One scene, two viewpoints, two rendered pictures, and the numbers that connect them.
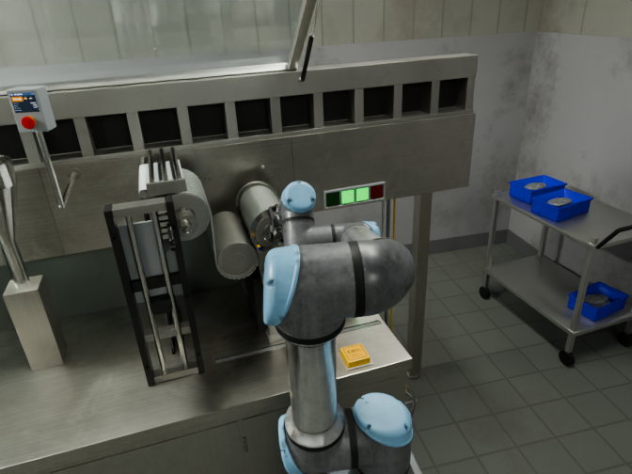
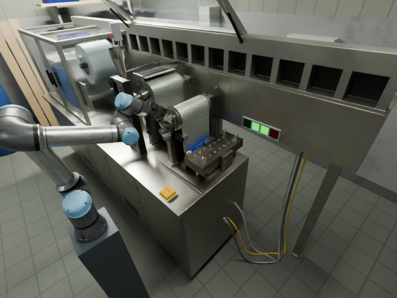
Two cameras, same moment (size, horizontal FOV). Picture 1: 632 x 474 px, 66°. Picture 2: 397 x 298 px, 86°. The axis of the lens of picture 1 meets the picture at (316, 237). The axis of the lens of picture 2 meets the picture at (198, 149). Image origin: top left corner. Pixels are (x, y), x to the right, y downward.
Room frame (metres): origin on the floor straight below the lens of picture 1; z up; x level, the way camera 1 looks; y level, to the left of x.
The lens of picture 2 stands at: (0.92, -0.95, 1.86)
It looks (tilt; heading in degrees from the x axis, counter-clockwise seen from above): 37 degrees down; 63
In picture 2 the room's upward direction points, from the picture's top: 3 degrees counter-clockwise
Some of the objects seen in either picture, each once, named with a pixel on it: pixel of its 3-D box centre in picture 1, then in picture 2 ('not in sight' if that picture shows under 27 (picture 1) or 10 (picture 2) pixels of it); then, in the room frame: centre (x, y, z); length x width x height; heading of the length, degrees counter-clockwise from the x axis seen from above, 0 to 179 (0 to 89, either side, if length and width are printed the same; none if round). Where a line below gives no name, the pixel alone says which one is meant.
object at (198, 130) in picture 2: not in sight; (196, 132); (1.44, 0.10, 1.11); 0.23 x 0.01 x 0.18; 17
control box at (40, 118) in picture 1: (30, 109); (114, 31); (1.18, 0.66, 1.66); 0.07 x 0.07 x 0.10; 2
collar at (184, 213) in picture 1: (184, 222); (144, 94); (1.22, 0.36, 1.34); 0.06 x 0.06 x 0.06; 17
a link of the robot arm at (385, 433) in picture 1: (379, 433); (79, 207); (0.71, -0.11, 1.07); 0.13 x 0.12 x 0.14; 94
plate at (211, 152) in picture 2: not in sight; (214, 151); (1.52, 0.00, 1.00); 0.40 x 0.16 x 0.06; 17
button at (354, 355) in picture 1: (355, 355); (167, 192); (1.13, -0.10, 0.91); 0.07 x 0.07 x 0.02; 17
